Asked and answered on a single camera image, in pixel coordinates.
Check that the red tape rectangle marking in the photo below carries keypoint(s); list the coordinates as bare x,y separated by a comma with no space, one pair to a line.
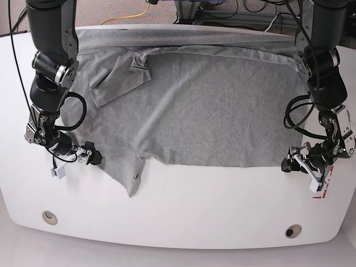
322,193

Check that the grey t-shirt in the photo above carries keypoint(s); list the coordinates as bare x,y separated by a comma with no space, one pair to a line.
185,97

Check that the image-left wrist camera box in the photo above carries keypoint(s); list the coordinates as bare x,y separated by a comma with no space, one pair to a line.
58,172

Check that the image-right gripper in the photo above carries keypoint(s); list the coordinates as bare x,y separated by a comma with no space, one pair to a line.
307,160

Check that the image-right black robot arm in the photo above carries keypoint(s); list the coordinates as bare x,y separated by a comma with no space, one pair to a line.
319,72

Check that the aluminium frame stand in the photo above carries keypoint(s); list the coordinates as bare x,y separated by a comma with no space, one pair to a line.
217,16

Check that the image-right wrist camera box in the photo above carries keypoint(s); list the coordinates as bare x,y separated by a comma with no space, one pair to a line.
316,186

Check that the table grommet hole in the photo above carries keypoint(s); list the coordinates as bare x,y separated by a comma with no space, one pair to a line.
293,231
49,217

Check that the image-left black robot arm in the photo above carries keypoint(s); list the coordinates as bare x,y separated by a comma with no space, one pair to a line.
52,26

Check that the right table grommet hole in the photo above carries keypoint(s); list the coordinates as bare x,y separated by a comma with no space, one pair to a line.
293,231

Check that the left table grommet hole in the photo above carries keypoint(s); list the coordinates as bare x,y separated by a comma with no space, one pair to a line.
49,217

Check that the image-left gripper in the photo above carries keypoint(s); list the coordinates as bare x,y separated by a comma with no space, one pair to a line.
67,152

